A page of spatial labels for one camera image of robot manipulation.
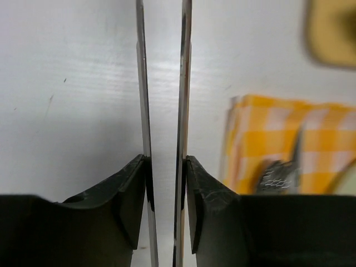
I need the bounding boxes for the pink-handled fork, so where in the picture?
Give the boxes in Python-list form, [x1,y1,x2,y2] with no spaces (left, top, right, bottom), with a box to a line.
[255,125,304,195]

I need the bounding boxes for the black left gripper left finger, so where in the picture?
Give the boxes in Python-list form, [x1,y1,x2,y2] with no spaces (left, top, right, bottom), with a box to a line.
[1,155,146,266]

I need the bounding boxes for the yellow checkered cloth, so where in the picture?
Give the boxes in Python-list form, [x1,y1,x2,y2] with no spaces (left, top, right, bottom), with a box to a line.
[222,95,355,194]

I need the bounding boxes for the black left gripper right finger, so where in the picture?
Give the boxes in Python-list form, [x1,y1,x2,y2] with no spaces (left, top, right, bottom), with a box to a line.
[186,156,355,266]

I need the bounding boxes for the pale green ceramic plate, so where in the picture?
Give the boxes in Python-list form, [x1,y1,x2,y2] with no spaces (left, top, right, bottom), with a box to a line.
[328,160,355,196]

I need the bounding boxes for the yellow plastic tray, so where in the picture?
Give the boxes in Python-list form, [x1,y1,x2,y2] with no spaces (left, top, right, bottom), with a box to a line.
[303,1,355,71]

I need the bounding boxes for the stainless steel tongs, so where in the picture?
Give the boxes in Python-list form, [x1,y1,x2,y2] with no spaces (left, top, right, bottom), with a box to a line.
[136,1,192,266]

